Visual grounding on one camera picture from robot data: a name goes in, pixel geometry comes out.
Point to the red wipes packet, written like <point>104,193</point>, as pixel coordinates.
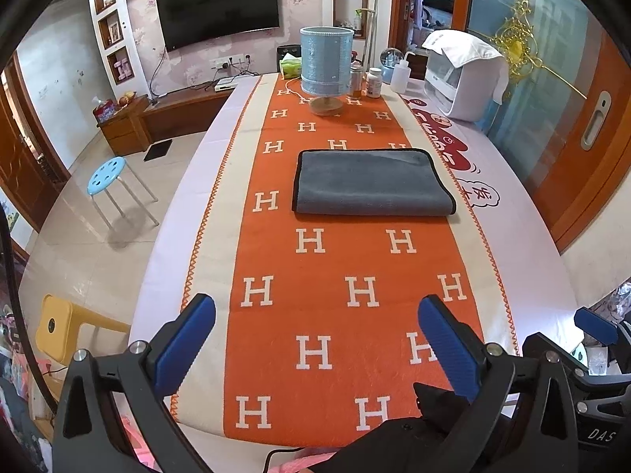
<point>104,112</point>

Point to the wooden television cabinet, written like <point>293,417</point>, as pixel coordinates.
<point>162,113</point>

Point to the white squeeze bottle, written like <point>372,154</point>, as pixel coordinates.
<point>398,78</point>

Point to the white appliance with cloth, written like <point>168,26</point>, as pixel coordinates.
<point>463,49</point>

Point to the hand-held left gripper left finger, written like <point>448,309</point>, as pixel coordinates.
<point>185,340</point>

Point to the clear plastic bag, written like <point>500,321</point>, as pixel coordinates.
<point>614,305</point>

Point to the wooden room door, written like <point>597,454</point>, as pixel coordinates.
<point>22,157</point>

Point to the orange patterned blanket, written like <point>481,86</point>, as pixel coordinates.
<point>345,266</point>

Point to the yellow plastic stool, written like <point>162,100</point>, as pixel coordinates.
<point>56,327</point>

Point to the white pill bottle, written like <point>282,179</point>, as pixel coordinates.
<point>373,83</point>

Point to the black wall television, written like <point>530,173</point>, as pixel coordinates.
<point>219,7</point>

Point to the white set-top box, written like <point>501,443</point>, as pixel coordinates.
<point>227,83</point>

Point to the gold door ornament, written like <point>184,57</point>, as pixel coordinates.
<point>517,39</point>

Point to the wooden sliding glass door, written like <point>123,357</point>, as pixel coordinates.
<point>567,108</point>

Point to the black floor mat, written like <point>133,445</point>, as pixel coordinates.
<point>157,150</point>

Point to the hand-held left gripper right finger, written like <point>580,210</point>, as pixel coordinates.
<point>448,350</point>

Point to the blue round stool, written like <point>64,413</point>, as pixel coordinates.
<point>106,175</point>

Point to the metal stand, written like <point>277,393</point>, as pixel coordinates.
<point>369,24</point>

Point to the blue table lamp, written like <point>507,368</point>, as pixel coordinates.
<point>326,61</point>

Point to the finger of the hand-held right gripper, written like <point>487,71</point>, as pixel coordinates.
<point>597,328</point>

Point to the white wall shelf unit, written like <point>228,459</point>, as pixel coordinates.
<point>112,24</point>

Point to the wall power socket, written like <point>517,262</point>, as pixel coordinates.
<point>227,61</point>

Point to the glass snow globe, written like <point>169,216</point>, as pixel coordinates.
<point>389,56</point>

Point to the green tissue box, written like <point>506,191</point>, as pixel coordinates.
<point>290,67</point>

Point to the pink printed tablecloth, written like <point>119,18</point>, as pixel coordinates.
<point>512,236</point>

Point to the white countertop appliance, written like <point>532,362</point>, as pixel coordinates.
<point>453,93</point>

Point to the grey towel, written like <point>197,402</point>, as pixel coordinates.
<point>369,182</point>

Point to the amber glass bottle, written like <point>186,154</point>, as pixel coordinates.
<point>357,83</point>

